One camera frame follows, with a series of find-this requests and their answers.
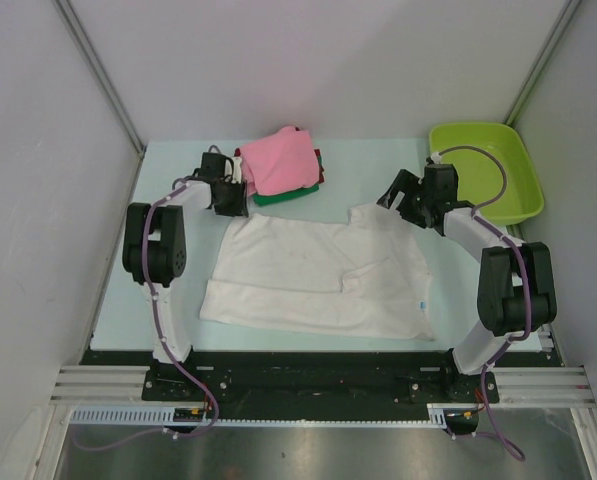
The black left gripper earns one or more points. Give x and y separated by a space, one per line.
238 208

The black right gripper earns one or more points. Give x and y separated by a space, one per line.
404 182

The white t shirt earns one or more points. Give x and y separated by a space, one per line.
365 278

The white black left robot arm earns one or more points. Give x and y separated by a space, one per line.
154 249

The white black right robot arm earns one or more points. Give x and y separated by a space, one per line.
516 292

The green folded t shirt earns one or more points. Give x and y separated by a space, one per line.
262 200

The pink folded t shirt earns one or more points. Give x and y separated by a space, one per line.
279 163

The lime green plastic basin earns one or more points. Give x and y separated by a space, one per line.
480 179

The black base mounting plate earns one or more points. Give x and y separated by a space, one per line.
412 378

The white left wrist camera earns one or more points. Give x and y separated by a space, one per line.
236 170

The grey aluminium corner post right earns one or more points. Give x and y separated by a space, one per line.
564 21

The grey aluminium corner post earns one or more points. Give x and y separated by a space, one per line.
564 21
85 46

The white slotted cable duct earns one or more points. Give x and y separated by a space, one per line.
429 416

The grey aluminium corner post left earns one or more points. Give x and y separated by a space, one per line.
85 46

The aluminium frame rail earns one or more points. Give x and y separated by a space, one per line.
518 387

